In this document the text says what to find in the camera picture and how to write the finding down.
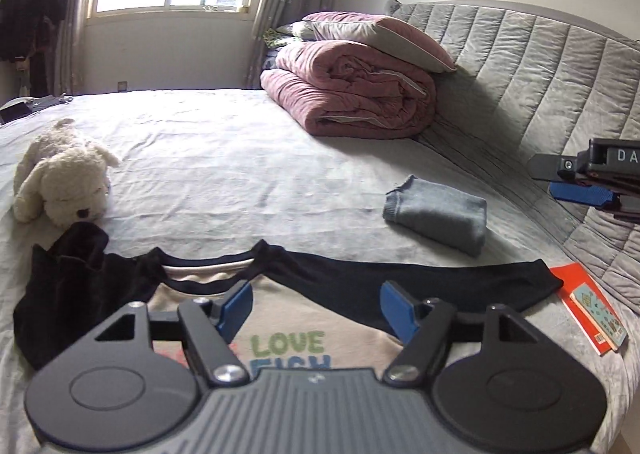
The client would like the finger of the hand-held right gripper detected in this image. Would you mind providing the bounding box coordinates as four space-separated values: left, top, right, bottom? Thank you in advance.
530 155 583 182
549 182 640 225

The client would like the grey folded sweater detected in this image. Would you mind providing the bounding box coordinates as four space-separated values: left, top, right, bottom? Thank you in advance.
383 175 488 257

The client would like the grey quilted headboard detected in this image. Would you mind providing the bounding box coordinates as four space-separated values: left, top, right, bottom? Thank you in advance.
387 0 640 315

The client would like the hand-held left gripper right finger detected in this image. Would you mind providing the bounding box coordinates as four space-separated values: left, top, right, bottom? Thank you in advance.
379 280 546 389

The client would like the grey bed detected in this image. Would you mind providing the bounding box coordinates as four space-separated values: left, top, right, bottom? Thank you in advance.
0 86 640 454

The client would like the green patterned pillow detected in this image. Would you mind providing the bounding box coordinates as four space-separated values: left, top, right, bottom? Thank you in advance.
262 26 301 49

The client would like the black smartphone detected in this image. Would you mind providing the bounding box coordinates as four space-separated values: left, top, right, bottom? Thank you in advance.
0 101 31 125

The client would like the pink beige pillow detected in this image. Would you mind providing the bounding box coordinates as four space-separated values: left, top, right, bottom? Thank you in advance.
302 11 458 73

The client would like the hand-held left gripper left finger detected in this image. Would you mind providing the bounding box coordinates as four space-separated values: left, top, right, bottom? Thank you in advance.
90 280 254 387

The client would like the white plush dog toy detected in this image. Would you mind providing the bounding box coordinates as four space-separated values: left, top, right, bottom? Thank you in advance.
12 118 121 229

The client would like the red book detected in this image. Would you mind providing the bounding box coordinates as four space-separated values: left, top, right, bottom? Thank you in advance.
549 263 621 356

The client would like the pink folded quilt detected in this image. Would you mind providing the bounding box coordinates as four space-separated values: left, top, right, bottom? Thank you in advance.
260 40 437 139

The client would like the teal illustrated booklet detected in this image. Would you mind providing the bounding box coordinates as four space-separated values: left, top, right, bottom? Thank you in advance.
569 283 629 350

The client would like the beige black-sleeved sweatshirt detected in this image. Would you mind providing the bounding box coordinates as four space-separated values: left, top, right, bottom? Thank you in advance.
13 223 565 387

